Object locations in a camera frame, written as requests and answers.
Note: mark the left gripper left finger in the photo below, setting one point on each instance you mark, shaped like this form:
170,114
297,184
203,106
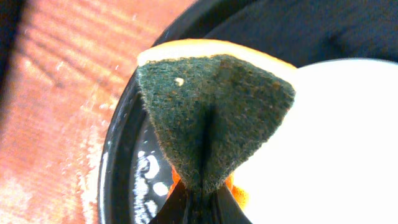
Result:
178,208

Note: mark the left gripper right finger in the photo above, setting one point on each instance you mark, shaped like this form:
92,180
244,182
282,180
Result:
226,209

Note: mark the orange green scrub sponge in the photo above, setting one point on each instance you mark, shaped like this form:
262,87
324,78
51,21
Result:
212,104

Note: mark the light blue plate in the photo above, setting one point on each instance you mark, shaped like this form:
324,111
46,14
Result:
334,159

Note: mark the black round tray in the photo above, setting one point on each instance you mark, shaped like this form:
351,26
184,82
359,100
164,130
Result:
300,32

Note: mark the black rectangular water tray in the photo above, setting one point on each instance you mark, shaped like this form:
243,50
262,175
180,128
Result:
11,14

